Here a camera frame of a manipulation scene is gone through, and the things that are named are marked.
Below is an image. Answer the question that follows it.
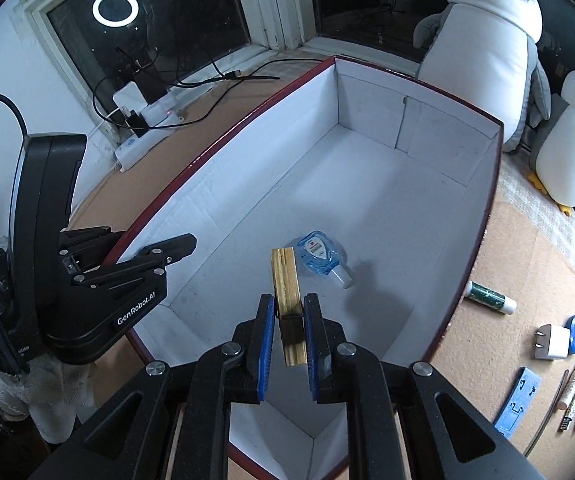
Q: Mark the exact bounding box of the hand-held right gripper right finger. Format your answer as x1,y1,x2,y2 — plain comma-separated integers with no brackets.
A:
303,292,548,480

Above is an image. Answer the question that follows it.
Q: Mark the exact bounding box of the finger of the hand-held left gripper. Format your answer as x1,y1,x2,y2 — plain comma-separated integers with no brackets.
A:
58,226,129,271
71,232,198,290

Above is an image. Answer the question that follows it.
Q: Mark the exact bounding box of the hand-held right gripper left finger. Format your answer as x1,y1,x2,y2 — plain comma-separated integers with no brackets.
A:
30,294,275,480

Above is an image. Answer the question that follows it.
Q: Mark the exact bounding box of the gold rectangular bar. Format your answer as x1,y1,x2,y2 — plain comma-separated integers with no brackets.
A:
270,246,311,367

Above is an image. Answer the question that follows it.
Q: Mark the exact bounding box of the large white box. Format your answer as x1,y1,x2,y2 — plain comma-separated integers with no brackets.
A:
102,55,505,480

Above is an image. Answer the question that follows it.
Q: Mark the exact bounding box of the person's left forearm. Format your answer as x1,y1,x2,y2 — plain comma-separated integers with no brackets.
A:
0,349,96,442

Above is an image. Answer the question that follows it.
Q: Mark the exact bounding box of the clear blue bottle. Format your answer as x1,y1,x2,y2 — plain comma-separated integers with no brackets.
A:
295,230,355,289

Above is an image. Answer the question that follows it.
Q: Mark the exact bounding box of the white power strip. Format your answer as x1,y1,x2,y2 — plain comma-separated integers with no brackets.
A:
115,101,186,174

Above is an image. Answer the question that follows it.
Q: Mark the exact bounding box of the white charger block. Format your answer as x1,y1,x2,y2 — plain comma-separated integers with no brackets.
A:
112,85,149,117

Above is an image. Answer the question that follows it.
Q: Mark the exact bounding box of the green tube with white caps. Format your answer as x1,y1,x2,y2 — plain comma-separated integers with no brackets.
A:
463,280,518,316

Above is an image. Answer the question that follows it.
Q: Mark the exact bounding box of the blue plastic clip plate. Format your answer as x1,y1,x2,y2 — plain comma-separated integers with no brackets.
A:
494,366,543,437

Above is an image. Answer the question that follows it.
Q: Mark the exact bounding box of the white plug adapter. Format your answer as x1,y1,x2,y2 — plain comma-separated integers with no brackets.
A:
534,325,575,361

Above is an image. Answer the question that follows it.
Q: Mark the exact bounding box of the thin curved dark stick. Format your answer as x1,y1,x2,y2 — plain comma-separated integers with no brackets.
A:
523,369,570,457

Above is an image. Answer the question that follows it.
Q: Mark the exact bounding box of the white tube with grey cap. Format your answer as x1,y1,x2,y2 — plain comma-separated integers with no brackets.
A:
556,357,575,411

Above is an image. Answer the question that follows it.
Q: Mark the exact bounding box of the black and white patterned stick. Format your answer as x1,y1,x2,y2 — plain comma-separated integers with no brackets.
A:
558,389,575,432

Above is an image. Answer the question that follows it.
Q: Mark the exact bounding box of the checkered cloth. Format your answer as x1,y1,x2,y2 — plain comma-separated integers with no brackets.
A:
487,157,575,306

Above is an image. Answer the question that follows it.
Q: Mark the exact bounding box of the small penguin plush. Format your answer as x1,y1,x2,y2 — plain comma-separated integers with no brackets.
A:
526,69,575,217

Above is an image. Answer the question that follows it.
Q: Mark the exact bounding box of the large penguin plush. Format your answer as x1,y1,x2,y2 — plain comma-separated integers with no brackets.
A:
413,0,554,154

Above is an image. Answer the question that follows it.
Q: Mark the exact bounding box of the white window frame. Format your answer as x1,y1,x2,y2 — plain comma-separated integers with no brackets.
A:
22,0,321,128

